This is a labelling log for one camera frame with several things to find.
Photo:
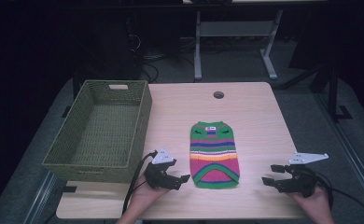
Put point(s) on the person's right hand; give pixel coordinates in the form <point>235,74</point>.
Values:
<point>315,207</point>

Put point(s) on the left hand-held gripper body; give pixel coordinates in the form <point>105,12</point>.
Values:
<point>161,175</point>

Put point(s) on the black metal stand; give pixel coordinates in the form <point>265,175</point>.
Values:
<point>332,90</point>

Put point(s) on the metal floor rail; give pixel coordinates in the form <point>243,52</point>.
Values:
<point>354,155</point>
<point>41,199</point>

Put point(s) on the person's left hand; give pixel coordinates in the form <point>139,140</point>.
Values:
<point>142,200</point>

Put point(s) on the grey metal desk frame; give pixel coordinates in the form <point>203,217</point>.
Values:
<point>236,29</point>

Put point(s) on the striped knitted pet sweater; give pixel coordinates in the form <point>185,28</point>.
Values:
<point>214,155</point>

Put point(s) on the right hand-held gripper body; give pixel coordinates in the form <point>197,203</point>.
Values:
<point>298,182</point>

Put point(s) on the green woven basket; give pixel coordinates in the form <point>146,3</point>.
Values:
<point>108,130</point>

